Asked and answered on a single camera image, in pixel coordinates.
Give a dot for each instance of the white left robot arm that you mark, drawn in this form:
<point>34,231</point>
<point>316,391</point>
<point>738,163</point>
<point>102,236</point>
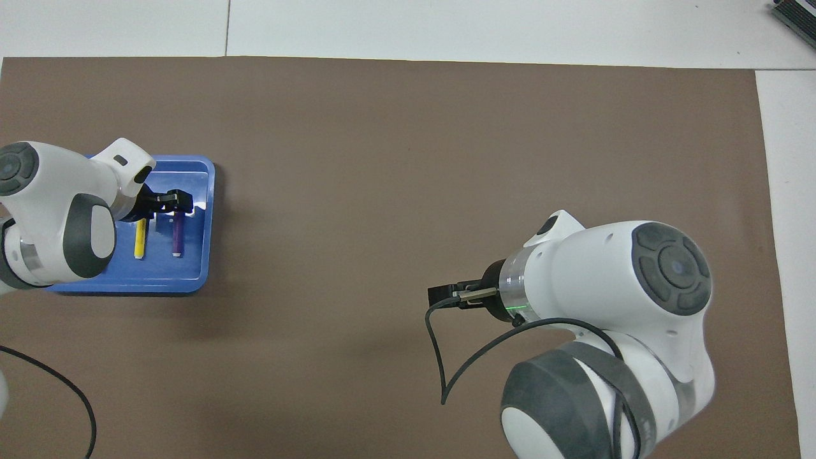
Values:
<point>51,210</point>

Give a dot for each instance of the yellow pen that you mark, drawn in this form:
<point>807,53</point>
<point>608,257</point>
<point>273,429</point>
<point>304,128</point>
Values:
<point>140,239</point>

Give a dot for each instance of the striped dark device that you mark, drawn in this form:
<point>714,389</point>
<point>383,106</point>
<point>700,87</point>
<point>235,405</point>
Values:
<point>797,18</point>

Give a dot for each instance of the blue plastic tray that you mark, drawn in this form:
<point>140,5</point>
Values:
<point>191,274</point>

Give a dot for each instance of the brown table mat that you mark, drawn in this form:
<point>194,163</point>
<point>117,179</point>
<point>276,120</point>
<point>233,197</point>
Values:
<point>382,191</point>

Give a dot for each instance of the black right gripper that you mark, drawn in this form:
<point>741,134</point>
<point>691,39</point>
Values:
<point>492,287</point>

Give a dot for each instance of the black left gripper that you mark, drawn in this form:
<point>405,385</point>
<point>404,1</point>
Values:
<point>141,205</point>

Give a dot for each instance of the purple pen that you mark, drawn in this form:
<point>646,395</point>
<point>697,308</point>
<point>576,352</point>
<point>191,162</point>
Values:
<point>178,237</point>

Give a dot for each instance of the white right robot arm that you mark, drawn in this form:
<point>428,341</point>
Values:
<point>593,287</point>

